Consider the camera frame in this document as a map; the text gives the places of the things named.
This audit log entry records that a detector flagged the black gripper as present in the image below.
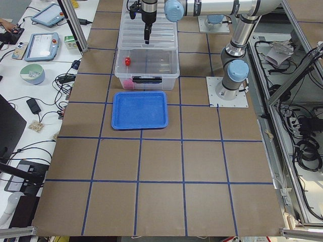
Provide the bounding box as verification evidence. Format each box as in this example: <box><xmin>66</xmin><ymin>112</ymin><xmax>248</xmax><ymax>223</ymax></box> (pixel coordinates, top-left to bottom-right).
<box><xmin>141</xmin><ymin>0</ymin><xmax>157</xmax><ymax>44</ymax></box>

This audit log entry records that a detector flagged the clear plastic box lid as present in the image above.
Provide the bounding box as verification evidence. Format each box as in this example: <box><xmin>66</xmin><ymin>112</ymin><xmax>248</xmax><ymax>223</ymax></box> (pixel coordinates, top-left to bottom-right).
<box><xmin>117</xmin><ymin>0</ymin><xmax>179</xmax><ymax>51</ymax></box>

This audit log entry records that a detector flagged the clear plastic storage box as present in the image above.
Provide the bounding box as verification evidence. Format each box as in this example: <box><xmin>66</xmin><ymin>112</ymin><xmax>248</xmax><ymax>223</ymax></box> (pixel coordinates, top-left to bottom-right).
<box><xmin>115</xmin><ymin>49</ymin><xmax>180</xmax><ymax>90</ymax></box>

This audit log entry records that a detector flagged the red block in box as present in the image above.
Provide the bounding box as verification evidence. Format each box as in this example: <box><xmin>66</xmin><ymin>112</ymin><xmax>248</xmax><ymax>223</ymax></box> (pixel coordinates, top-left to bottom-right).
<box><xmin>123</xmin><ymin>78</ymin><xmax>135</xmax><ymax>90</ymax></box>

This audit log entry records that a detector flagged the blue plastic tray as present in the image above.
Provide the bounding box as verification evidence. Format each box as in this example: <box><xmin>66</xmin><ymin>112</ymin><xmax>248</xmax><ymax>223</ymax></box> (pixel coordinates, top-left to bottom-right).
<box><xmin>111</xmin><ymin>91</ymin><xmax>169</xmax><ymax>130</ymax></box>

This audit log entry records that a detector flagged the green white carton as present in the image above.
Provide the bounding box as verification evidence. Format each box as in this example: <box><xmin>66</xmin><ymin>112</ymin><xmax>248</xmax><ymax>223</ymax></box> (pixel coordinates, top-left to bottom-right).
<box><xmin>64</xmin><ymin>35</ymin><xmax>78</xmax><ymax>49</ymax></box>

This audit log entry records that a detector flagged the far teach pendant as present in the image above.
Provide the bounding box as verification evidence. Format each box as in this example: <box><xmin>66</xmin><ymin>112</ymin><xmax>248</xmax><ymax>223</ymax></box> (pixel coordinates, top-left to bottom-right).
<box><xmin>31</xmin><ymin>4</ymin><xmax>65</xmax><ymax>28</ymax></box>

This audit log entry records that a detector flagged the teach pendant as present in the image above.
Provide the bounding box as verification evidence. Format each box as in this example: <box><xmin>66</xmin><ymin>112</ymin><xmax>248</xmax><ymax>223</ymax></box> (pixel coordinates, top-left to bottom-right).
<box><xmin>24</xmin><ymin>32</ymin><xmax>60</xmax><ymax>62</ymax></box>
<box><xmin>31</xmin><ymin>4</ymin><xmax>65</xmax><ymax>28</ymax></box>

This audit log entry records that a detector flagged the near teach pendant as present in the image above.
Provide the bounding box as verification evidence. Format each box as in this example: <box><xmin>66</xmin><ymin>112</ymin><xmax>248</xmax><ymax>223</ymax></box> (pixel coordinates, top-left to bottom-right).
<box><xmin>24</xmin><ymin>32</ymin><xmax>60</xmax><ymax>62</ymax></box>

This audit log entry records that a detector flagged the green ceramic bowl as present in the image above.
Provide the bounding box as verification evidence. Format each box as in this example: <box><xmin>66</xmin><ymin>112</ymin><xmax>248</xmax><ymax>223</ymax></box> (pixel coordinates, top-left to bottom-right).
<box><xmin>20</xmin><ymin>64</ymin><xmax>45</xmax><ymax>85</ymax></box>

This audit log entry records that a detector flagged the phone with case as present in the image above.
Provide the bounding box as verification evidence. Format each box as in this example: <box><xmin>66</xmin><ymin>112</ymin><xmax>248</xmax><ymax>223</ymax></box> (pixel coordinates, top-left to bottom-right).
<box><xmin>12</xmin><ymin>42</ymin><xmax>28</xmax><ymax>59</ymax></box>

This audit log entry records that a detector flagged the black power adapter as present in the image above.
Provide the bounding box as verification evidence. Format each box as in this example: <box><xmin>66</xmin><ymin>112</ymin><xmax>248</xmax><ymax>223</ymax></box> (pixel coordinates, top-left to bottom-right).
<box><xmin>26</xmin><ymin>98</ymin><xmax>41</xmax><ymax>114</ymax></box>

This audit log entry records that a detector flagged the black monitor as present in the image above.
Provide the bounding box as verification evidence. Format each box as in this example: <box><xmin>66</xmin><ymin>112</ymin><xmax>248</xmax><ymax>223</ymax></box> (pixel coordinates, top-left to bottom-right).
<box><xmin>0</xmin><ymin>95</ymin><xmax>27</xmax><ymax>163</ymax></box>

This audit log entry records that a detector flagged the aluminium frame post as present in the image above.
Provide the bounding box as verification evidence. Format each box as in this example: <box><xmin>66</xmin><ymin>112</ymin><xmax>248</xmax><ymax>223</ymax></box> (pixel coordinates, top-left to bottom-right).
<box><xmin>58</xmin><ymin>0</ymin><xmax>88</xmax><ymax>53</ymax></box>

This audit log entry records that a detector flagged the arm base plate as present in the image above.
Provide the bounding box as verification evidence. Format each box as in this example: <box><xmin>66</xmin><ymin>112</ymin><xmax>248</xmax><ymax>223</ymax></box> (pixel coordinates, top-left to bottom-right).
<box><xmin>206</xmin><ymin>77</ymin><xmax>249</xmax><ymax>108</ymax></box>
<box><xmin>198</xmin><ymin>15</ymin><xmax>232</xmax><ymax>34</ymax></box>

